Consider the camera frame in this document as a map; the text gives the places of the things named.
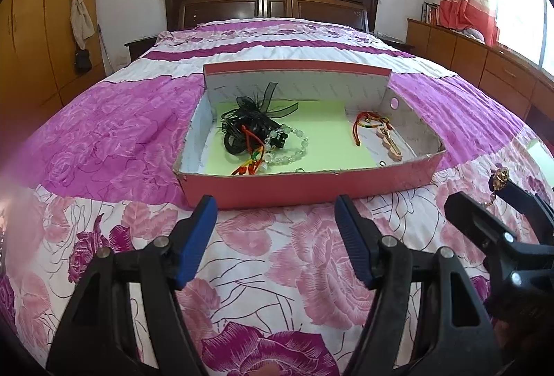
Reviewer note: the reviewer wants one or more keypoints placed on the pale green paper liner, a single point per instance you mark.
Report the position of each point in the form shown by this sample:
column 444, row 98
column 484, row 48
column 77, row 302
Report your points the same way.
column 320, row 133

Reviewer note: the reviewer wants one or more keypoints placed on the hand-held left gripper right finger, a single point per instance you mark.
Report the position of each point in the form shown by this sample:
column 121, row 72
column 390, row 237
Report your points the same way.
column 352, row 237

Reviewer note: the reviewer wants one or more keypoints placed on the row of books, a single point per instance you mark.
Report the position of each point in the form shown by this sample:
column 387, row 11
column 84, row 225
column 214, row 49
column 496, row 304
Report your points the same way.
column 430, row 14

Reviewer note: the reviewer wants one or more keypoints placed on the window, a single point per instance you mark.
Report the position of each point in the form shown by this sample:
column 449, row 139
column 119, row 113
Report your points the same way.
column 526, row 12

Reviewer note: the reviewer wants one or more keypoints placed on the wooden wardrobe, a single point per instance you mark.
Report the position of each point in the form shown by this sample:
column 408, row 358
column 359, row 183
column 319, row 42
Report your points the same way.
column 39, row 34

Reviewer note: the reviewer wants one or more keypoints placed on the pink cardboard box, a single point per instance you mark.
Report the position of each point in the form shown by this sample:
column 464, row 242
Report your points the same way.
column 303, row 190

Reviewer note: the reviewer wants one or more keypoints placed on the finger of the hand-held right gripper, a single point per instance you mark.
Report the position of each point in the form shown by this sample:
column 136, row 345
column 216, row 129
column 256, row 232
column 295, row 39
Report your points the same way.
column 471, row 220
column 526, row 207

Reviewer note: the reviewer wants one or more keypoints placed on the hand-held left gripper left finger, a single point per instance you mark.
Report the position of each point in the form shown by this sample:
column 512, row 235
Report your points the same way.
column 197, row 237

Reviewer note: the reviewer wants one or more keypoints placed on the wooden wall cabinet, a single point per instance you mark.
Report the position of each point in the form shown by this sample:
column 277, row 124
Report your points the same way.
column 467, row 55

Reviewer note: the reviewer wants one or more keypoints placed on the dark wooden nightstand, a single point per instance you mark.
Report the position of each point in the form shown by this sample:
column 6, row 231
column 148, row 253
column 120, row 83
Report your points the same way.
column 140, row 48
column 396, row 42

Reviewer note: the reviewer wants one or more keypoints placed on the black ribbon hair accessory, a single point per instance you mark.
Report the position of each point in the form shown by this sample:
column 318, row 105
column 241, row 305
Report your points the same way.
column 270, row 99

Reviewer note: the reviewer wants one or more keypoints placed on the gold flower earring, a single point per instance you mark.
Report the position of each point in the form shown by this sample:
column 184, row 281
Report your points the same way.
column 500, row 177

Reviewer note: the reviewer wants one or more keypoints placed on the black hanging bag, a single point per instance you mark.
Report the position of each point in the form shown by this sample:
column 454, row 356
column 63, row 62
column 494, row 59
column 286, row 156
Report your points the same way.
column 82, row 61

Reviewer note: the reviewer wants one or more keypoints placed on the white hanging towel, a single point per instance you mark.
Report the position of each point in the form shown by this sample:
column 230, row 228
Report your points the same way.
column 82, row 19

